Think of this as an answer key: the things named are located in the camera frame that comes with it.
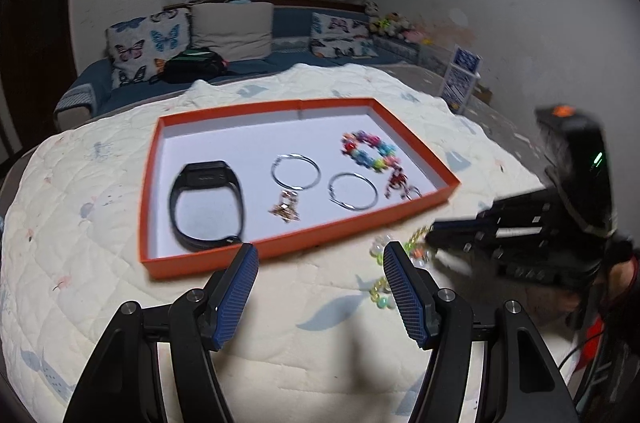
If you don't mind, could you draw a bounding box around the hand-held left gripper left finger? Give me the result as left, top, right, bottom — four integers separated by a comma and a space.
62, 243, 260, 423

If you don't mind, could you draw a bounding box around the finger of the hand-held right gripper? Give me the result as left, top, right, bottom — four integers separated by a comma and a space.
475, 187, 557, 226
427, 218, 553, 264

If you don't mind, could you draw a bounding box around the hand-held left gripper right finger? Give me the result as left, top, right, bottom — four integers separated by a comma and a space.
382, 241, 581, 423

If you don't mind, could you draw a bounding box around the pastel translucent bead bracelet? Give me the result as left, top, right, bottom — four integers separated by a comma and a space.
369, 225, 441, 311

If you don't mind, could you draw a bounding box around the small gold charm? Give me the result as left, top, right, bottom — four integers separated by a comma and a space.
269, 190, 301, 223

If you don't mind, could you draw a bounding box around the silver hoop earring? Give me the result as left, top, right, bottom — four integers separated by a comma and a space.
271, 154, 321, 191
327, 172, 379, 212

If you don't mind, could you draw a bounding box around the colourful animal bead bracelet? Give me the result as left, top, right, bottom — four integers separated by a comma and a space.
341, 130, 402, 174

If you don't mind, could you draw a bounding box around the orange tray with white inside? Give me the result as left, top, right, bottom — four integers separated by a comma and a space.
138, 98, 461, 280

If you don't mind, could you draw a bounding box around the person's right hand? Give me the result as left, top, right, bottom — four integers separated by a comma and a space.
537, 248, 640, 321

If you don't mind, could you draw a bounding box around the red bead charm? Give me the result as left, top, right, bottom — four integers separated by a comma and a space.
384, 168, 423, 201

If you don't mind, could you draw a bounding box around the black smart band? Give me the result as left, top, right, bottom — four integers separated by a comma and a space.
168, 160, 247, 253

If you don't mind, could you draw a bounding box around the blue and white box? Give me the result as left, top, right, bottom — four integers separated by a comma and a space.
439, 45, 483, 116

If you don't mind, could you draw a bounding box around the white quilted blanket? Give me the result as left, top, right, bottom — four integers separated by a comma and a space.
0, 63, 591, 423

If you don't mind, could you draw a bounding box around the pile of plush toys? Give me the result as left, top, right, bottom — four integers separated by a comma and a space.
364, 0, 433, 44

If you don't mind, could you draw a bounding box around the black backpack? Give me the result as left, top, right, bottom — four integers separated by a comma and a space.
149, 48, 231, 84

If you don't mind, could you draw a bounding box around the blue sofa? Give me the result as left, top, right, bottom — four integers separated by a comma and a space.
52, 0, 446, 131

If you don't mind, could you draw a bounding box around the small butterfly print pillow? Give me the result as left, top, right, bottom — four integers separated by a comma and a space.
309, 12, 377, 58

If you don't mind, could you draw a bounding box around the large butterfly print pillow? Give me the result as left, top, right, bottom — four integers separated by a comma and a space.
105, 7, 193, 91

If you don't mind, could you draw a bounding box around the beige pillow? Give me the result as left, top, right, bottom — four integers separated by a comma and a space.
190, 2, 275, 62

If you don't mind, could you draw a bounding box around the dark wooden door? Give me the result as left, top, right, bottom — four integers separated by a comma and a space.
0, 0, 83, 164

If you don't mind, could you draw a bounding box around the black cable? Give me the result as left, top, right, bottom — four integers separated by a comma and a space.
557, 330, 608, 409

